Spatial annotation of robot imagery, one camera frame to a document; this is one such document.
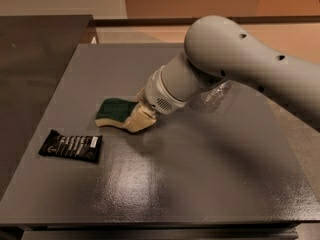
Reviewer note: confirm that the clear plastic water bottle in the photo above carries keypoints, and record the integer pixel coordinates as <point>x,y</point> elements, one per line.
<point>209,101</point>

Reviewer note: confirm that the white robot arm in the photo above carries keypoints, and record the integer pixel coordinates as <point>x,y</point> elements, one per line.
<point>217,49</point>

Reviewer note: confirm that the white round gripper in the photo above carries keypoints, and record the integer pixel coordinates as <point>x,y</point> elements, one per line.
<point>157,95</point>

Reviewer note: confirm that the black rxbar chocolate wrapper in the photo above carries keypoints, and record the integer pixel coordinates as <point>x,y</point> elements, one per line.
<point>82,148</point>

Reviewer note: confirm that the green and yellow sponge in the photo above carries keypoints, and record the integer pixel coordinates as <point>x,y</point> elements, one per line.
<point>114,112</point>

